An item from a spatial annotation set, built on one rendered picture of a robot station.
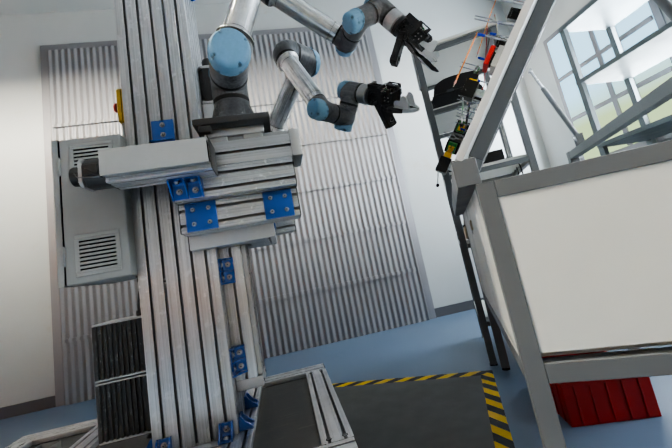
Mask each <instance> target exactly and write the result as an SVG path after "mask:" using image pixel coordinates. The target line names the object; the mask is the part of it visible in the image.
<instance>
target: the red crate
mask: <svg viewBox="0 0 672 448"><path fill-rule="evenodd" d="M602 352H607V351H598V352H588V353H577V354H566V355H555V356H544V357H542V358H547V357H558V356H569V355H580V354H591V353H602ZM549 385H550V388H551V392H552V396H553V399H554V403H555V407H556V410H557V413H558V414H559V415H560V416H561V417H562V418H563V419H564V420H565V421H566V422H567V423H568V424H569V425H570V426H571V427H580V426H588V425H596V424H604V423H612V422H620V421H628V420H636V419H644V418H652V417H660V416H662V415H661V412H660V409H659V406H658V403H657V400H656V396H655V393H654V390H653V387H652V384H651V381H650V378H649V377H637V378H623V379H609V380H595V381H581V382H567V383H553V384H550V383H549Z"/></svg>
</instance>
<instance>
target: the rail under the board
mask: <svg viewBox="0 0 672 448"><path fill-rule="evenodd" d="M451 173H452V207H453V211H454V215H455V216H458V215H463V214H464V212H465V210H466V207H467V205H468V203H469V201H470V199H471V197H472V194H473V192H474V190H475V186H476V184H481V183H482V181H481V177H480V174H479V170H478V166H477V162H476V159H475V157H471V158H467V159H463V161H455V162H452V163H451Z"/></svg>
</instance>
